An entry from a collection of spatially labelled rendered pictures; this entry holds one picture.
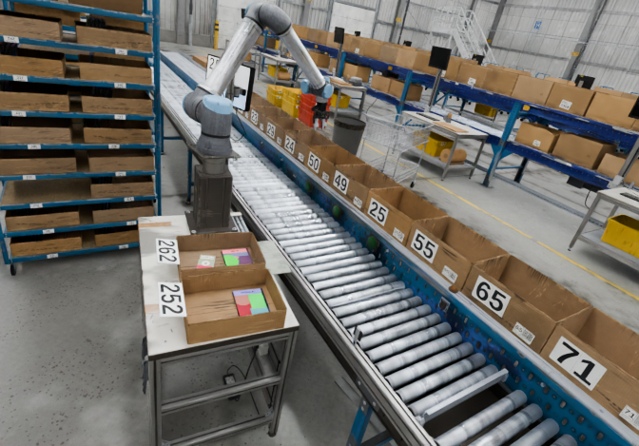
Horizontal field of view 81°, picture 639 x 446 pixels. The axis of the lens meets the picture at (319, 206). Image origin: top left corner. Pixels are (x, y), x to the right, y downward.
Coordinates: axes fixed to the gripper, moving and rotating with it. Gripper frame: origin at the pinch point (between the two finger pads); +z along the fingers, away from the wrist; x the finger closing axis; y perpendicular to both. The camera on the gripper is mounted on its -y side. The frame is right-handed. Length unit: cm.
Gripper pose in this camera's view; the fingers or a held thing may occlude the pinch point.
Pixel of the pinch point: (318, 127)
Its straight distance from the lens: 279.2
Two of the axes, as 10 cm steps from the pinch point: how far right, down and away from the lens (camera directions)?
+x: 8.5, -2.1, 4.8
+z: -0.6, 8.7, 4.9
